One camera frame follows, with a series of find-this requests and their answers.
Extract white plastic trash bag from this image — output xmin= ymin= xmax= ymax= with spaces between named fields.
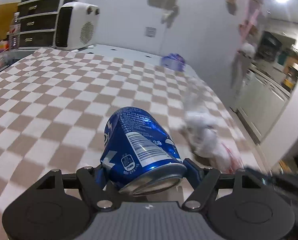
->
xmin=179 ymin=77 xmax=245 ymax=175

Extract blue crushed soda can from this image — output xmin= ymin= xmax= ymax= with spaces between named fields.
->
xmin=100 ymin=107 xmax=187 ymax=196

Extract brown white checkered blanket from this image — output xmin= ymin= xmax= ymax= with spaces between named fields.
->
xmin=0 ymin=47 xmax=270 ymax=240

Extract white kitchen cabinets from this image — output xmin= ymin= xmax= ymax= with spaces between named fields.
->
xmin=236 ymin=64 xmax=291 ymax=142

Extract blue patterned pouch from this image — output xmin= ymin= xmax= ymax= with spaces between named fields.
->
xmin=160 ymin=53 xmax=185 ymax=72

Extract white fluffy sheep toy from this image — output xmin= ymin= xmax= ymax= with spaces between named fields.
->
xmin=239 ymin=42 xmax=256 ymax=59

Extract white space heater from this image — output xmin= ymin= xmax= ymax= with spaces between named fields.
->
xmin=55 ymin=2 xmax=100 ymax=50

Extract plastic water bottle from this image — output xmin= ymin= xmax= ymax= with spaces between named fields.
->
xmin=9 ymin=12 xmax=21 ymax=50

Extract black white drawer cabinet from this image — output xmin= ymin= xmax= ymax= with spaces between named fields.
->
xmin=18 ymin=0 xmax=77 ymax=49

